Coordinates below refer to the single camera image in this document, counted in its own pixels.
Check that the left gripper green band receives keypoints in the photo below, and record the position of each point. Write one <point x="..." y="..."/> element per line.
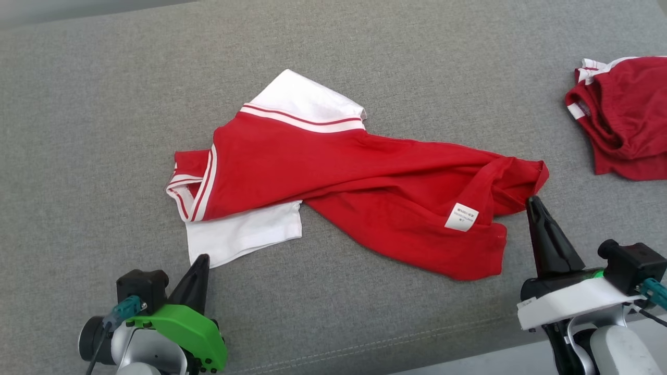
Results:
<point x="198" y="333"/>

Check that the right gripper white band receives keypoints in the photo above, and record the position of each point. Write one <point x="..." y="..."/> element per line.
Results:
<point x="568" y="304"/>

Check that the red fleece shorts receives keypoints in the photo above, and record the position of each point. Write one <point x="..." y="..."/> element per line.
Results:
<point x="635" y="120"/>

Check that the red jersey with number 23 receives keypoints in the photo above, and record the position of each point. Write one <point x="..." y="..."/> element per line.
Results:
<point x="338" y="172"/>

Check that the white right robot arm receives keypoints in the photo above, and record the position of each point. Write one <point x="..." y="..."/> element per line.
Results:
<point x="620" y="354"/>

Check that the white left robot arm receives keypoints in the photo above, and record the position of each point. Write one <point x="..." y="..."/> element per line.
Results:
<point x="151" y="354"/>

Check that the grey fabric sofa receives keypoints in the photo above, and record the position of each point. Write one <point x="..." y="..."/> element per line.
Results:
<point x="104" y="104"/>

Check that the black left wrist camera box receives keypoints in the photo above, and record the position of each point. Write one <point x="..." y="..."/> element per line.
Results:
<point x="140" y="289"/>

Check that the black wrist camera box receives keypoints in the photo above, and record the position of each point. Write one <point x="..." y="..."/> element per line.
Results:
<point x="140" y="289"/>
<point x="633" y="265"/>

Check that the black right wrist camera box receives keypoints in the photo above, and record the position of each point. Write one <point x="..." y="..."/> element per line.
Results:
<point x="633" y="265"/>

